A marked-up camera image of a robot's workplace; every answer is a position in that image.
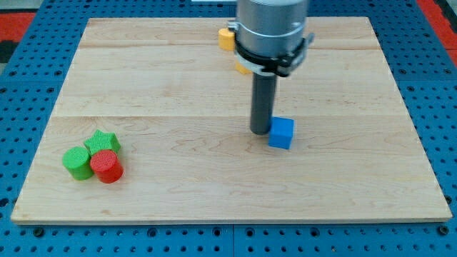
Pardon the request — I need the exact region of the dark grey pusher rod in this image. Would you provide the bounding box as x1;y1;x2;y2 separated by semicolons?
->
250;74;277;135

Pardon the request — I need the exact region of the wooden board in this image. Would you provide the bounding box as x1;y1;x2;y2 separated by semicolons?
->
11;17;452;225

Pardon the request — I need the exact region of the red cylinder block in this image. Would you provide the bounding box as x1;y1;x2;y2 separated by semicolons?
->
89;150;124;183

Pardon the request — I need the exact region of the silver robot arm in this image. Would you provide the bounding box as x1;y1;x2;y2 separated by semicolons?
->
228;0;313;77

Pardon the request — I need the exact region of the blue cube block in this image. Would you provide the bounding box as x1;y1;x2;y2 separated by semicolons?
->
268;117;295;149

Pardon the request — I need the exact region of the yellow block upper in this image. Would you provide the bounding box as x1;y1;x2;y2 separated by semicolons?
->
218;28;235;51

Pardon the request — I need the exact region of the yellow block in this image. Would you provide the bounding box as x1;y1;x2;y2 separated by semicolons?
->
235;61;252;75
218;28;235;51

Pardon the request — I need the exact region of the green star block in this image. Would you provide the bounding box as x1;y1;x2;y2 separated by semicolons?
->
84;130;121;156

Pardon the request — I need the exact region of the green cylinder block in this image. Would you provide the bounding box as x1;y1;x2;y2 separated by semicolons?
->
62;146;94;181

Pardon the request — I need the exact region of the yellow block lower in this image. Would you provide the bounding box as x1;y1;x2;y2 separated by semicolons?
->
235;61;252;75

